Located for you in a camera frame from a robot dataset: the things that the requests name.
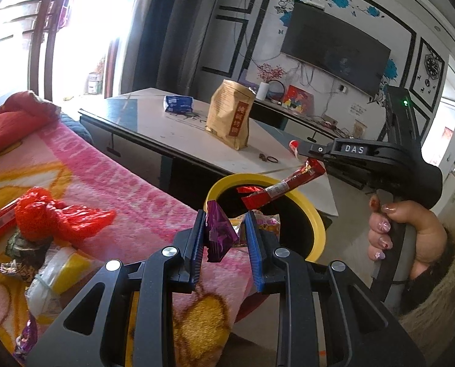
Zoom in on white and yellow plastic bag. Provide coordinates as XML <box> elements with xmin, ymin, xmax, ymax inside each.
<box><xmin>25</xmin><ymin>247</ymin><xmax>102</xmax><ymax>314</ymax></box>

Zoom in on yellow snack packet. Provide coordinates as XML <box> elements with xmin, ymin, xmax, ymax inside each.
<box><xmin>229</xmin><ymin>214</ymin><xmax>281</xmax><ymax>246</ymax></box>

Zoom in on blue packet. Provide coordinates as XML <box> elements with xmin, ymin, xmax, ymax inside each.
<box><xmin>163</xmin><ymin>95</ymin><xmax>195</xmax><ymax>114</ymax></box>

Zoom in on long red snack wrapper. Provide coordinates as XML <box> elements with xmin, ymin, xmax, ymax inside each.
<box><xmin>237</xmin><ymin>159</ymin><xmax>325</xmax><ymax>209</ymax></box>

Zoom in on yellow trash bin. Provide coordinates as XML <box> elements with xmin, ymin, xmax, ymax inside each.
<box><xmin>204</xmin><ymin>173</ymin><xmax>327</xmax><ymax>264</ymax></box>

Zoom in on dark green snack wrapper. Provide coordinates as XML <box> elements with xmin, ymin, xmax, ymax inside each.
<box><xmin>5</xmin><ymin>227</ymin><xmax>54</xmax><ymax>262</ymax></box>

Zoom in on coffee table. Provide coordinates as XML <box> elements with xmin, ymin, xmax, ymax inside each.
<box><xmin>78</xmin><ymin>88</ymin><xmax>340</xmax><ymax>218</ymax></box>

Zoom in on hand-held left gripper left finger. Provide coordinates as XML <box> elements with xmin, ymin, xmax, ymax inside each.
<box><xmin>25</xmin><ymin>209</ymin><xmax>207</xmax><ymax>367</ymax></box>

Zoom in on plain purple snack wrapper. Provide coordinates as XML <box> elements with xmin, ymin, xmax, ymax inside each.
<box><xmin>205</xmin><ymin>200</ymin><xmax>240</xmax><ymax>262</ymax></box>

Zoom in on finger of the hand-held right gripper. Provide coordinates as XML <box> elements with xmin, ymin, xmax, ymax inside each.
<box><xmin>325</xmin><ymin>160</ymin><xmax>371</xmax><ymax>189</ymax></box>
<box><xmin>296</xmin><ymin>139</ymin><xmax>400</xmax><ymax>169</ymax></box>

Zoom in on red packet with white label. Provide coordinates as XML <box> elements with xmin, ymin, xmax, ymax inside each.
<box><xmin>0</xmin><ymin>200</ymin><xmax>20</xmax><ymax>242</ymax></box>

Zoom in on black wall clock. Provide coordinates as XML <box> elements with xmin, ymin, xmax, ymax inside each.
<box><xmin>424</xmin><ymin>53</ymin><xmax>440</xmax><ymax>77</ymax></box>

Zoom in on television cabinet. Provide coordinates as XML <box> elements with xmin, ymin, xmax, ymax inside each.
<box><xmin>250</xmin><ymin>97</ymin><xmax>369</xmax><ymax>144</ymax></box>

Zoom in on wall-mounted television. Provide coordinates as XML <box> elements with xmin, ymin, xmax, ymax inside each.
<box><xmin>281</xmin><ymin>0</ymin><xmax>391</xmax><ymax>98</ymax></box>

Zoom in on brown window frame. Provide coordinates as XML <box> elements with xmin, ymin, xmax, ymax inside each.
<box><xmin>0</xmin><ymin>0</ymin><xmax>121</xmax><ymax>100</ymax></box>

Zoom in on person's right hand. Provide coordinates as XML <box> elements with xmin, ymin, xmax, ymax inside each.
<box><xmin>368</xmin><ymin>194</ymin><xmax>449</xmax><ymax>280</ymax></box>

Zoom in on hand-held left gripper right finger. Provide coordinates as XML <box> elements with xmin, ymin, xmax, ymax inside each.
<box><xmin>246</xmin><ymin>209</ymin><xmax>427</xmax><ymax>367</ymax></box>

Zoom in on dark blue curtain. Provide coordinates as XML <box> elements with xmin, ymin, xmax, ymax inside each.
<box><xmin>141</xmin><ymin>0</ymin><xmax>186</xmax><ymax>92</ymax></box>

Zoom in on red framed picture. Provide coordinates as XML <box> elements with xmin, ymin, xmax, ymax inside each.
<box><xmin>283</xmin><ymin>85</ymin><xmax>314</xmax><ymax>117</ymax></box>

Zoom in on dark blue quilted mattress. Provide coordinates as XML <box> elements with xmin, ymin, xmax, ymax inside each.
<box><xmin>59</xmin><ymin>113</ymin><xmax>94</xmax><ymax>146</ymax></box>

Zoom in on beige curtain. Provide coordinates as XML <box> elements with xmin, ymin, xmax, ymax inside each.
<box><xmin>113</xmin><ymin>0</ymin><xmax>152</xmax><ymax>96</ymax></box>

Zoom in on red artificial flowers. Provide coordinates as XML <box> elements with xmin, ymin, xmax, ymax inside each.
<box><xmin>257</xmin><ymin>63</ymin><xmax>289</xmax><ymax>85</ymax></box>

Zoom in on round black frame ornament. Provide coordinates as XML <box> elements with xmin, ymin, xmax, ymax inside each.
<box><xmin>267</xmin><ymin>80</ymin><xmax>287</xmax><ymax>103</ymax></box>

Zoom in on standing air conditioner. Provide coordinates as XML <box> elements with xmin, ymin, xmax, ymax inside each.
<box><xmin>160</xmin><ymin>0</ymin><xmax>226</xmax><ymax>98</ymax></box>

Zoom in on kraft paper bag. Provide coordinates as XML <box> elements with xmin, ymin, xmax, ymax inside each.
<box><xmin>205</xmin><ymin>79</ymin><xmax>256</xmax><ymax>151</ymax></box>

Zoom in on silver foil wrapper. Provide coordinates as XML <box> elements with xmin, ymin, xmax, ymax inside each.
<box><xmin>0</xmin><ymin>258</ymin><xmax>27</xmax><ymax>278</ymax></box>

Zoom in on red plastic bag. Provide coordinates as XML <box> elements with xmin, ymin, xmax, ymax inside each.
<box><xmin>15</xmin><ymin>187</ymin><xmax>117</xmax><ymax>241</ymax></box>

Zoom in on red quilt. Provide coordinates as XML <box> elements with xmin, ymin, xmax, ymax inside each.
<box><xmin>0</xmin><ymin>91</ymin><xmax>62</xmax><ymax>161</ymax></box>

